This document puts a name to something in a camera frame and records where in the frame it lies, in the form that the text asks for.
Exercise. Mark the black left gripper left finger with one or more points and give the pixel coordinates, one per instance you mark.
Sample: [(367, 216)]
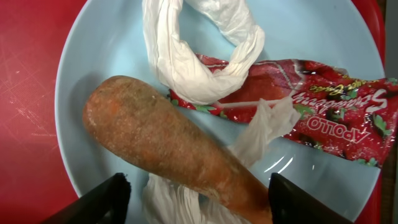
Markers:
[(106, 203)]

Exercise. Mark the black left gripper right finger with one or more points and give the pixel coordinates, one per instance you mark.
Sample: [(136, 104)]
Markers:
[(292, 205)]

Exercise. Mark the grey dishwasher rack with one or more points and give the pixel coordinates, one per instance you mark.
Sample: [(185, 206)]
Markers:
[(391, 38)]

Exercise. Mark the white crumpled tissue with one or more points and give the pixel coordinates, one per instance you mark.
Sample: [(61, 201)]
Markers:
[(166, 202)]

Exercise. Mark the red serving tray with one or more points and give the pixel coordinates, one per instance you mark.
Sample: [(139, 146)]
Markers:
[(34, 180)]

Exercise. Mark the carrot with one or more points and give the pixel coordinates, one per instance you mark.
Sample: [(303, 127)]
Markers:
[(135, 122)]

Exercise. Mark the red snack wrapper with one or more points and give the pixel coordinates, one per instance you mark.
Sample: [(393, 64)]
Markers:
[(348, 117)]

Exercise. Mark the light blue plate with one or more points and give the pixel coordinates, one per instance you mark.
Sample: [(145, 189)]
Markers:
[(107, 39)]

